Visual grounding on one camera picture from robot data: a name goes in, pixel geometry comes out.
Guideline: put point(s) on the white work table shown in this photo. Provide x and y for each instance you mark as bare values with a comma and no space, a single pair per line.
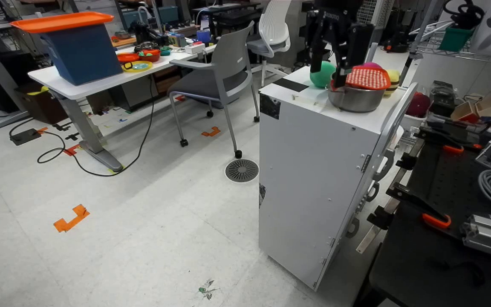
81,86

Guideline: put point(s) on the small orange floor tape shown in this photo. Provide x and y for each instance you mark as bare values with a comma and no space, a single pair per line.
213,132

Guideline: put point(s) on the large orange floor tape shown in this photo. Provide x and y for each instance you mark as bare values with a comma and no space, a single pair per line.
69,221

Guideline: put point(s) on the yellow striped plush sponge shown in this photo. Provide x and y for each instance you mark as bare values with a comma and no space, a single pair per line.
395,79

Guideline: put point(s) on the steel cooking pot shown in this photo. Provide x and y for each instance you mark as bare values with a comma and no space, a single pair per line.
358,101

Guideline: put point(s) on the red checkered pot holder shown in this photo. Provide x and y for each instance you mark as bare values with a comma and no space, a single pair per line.
369,77

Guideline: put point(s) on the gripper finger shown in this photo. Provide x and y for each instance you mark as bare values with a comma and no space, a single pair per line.
318,52
344,62

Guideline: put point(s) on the orange bin lid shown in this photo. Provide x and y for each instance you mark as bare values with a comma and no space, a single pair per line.
61,21

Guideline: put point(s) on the grey round floor plate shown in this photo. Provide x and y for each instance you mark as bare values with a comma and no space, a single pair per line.
242,171

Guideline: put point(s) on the maroon round object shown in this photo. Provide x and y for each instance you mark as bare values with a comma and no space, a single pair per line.
421,105

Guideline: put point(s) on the black power brick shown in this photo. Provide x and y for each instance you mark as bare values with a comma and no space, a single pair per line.
27,137

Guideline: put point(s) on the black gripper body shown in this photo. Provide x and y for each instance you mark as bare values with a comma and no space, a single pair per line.
332,23

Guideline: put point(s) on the white toy kitchen cabinet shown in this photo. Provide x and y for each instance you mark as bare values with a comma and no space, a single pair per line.
315,181

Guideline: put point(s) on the green plastic container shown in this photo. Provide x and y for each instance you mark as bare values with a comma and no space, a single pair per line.
458,38

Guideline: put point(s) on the white office chair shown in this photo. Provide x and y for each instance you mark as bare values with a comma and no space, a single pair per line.
274,31

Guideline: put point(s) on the blue storage bin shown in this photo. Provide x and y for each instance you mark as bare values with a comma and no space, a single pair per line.
85,57

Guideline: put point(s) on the green plush ball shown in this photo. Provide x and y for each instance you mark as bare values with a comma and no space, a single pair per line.
330,77

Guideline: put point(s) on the orange plastic bowl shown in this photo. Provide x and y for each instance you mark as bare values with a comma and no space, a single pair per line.
129,57

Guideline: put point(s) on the grey office chair with armrests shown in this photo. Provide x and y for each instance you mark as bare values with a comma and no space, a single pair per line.
218,79

